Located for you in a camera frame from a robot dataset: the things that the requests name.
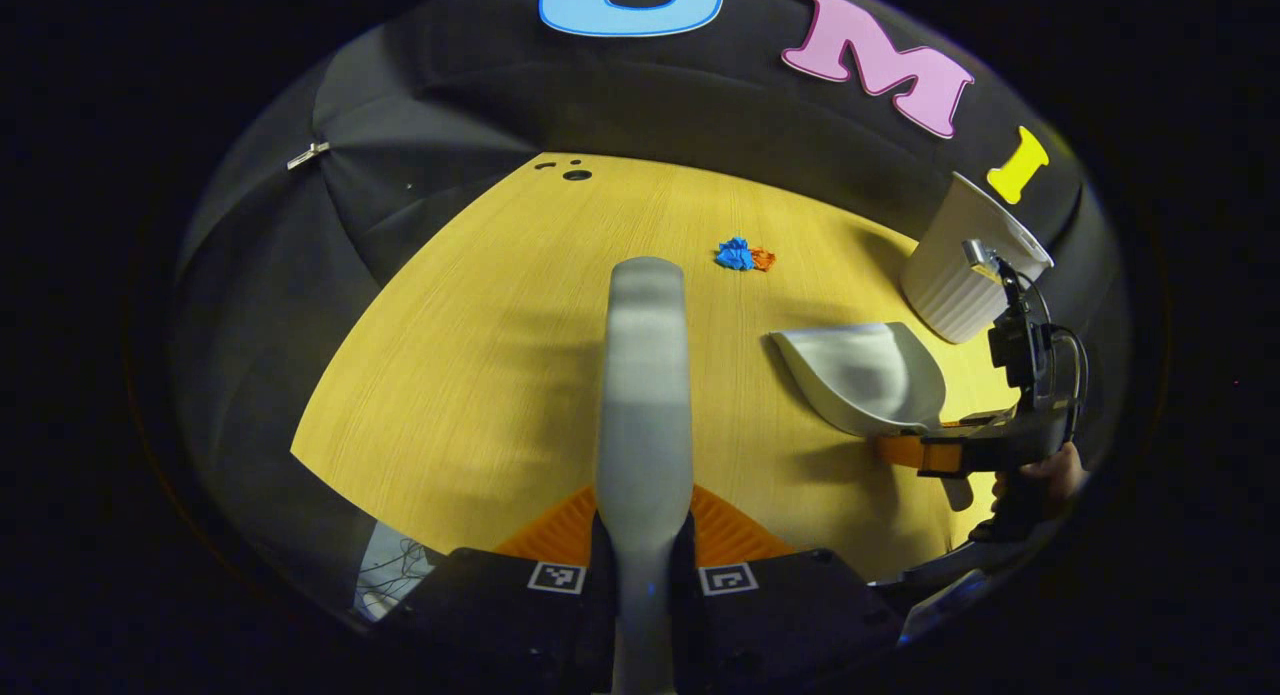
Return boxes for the thin black cables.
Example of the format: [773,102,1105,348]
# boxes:
[360,538,429,604]

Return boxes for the black backdrop cloth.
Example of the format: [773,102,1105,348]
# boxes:
[170,0,1131,596]

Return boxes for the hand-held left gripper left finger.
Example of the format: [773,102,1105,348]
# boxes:
[375,485,616,692]

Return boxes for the white ribbed garbage bin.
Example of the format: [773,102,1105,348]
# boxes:
[900,172,1056,345]

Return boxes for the wooden desktop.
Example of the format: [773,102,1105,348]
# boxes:
[290,153,1021,581]

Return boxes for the small white broom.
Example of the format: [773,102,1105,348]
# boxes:
[595,256,696,694]

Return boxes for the white dustpan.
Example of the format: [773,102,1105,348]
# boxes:
[768,321,976,512]

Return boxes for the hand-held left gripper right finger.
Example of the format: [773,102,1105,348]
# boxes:
[668,483,906,692]

